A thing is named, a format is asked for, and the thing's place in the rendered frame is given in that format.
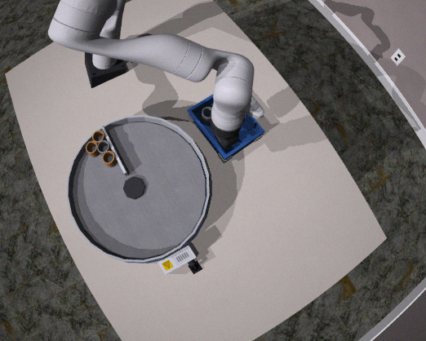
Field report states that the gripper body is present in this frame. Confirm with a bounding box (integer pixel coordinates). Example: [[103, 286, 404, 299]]
[[210, 96, 264, 148]]

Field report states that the grey metal bushing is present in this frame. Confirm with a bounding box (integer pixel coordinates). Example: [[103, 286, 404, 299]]
[[97, 140, 112, 156], [202, 107, 212, 123]]

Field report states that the blue square tray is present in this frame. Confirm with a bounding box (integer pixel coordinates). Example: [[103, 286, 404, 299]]
[[188, 95, 265, 163]]

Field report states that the bronze bushing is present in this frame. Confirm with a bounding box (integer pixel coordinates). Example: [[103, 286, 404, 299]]
[[86, 141, 100, 157], [92, 131, 107, 144], [102, 151, 118, 167]]

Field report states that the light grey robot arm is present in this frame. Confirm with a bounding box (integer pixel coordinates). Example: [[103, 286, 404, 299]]
[[48, 0, 255, 122]]

